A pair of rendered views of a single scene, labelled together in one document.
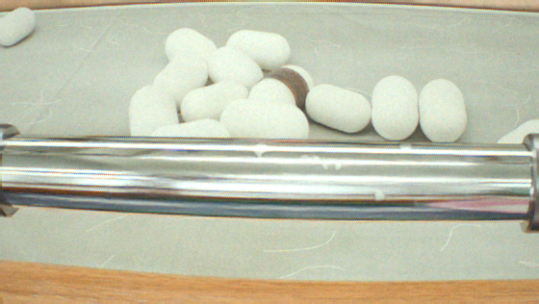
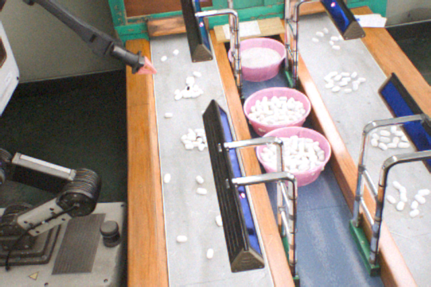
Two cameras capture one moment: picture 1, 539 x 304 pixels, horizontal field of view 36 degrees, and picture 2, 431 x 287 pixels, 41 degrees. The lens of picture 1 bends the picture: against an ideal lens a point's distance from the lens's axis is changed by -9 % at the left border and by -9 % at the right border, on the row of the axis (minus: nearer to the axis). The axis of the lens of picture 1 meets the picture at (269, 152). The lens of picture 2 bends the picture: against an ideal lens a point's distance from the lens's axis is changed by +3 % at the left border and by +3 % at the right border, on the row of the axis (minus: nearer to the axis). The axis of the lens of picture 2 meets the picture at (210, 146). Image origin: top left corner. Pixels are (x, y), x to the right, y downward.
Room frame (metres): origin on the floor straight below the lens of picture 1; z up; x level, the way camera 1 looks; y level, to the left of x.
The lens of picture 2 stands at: (0.67, 2.07, 2.10)
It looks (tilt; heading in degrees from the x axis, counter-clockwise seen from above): 39 degrees down; 260
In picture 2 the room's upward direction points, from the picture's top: 6 degrees counter-clockwise
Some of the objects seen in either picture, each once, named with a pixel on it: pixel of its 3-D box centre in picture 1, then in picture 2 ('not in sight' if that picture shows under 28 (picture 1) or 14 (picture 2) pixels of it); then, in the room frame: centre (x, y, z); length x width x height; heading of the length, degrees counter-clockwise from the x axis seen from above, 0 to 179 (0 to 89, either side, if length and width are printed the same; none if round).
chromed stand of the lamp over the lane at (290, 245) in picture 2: not in sight; (259, 215); (0.34, 0.95, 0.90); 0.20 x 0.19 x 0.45; 83
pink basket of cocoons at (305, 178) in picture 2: not in sight; (292, 158); (0.09, 0.56, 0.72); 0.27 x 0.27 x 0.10
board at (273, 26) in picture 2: not in sight; (248, 29); (-0.03, -0.37, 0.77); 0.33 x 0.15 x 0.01; 173
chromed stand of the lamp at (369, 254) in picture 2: not in sight; (396, 195); (-0.05, 1.01, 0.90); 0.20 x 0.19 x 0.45; 83
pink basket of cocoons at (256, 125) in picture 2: not in sight; (277, 115); (0.06, 0.28, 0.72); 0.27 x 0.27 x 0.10
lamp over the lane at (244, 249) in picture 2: not in sight; (227, 172); (0.42, 0.94, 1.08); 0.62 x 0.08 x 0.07; 83
